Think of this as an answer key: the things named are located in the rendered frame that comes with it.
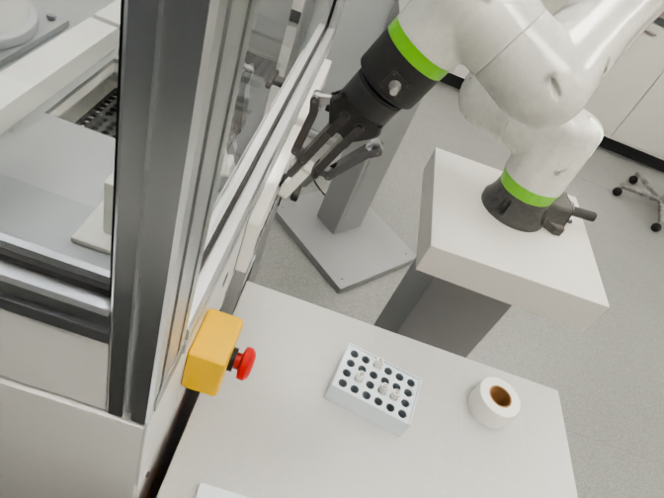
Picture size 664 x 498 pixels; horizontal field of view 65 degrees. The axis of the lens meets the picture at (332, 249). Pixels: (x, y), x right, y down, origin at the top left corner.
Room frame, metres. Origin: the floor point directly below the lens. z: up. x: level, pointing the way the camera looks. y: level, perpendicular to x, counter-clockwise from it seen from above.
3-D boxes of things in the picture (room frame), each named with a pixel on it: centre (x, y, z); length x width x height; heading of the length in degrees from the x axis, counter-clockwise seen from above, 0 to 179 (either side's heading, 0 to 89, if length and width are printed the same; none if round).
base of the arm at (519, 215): (1.03, -0.38, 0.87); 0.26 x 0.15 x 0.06; 103
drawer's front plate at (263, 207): (0.67, 0.13, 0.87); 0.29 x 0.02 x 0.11; 7
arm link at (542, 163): (1.03, -0.31, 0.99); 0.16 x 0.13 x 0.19; 66
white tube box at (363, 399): (0.47, -0.14, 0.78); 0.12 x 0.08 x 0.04; 87
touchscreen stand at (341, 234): (1.70, -0.02, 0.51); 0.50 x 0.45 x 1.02; 55
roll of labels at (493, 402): (0.54, -0.34, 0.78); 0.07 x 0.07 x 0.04
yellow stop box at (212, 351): (0.35, 0.08, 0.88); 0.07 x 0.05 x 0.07; 7
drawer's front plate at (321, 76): (0.99, 0.17, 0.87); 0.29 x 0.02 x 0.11; 7
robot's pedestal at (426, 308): (1.02, -0.33, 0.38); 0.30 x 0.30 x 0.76; 6
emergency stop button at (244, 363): (0.35, 0.04, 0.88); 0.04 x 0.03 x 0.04; 7
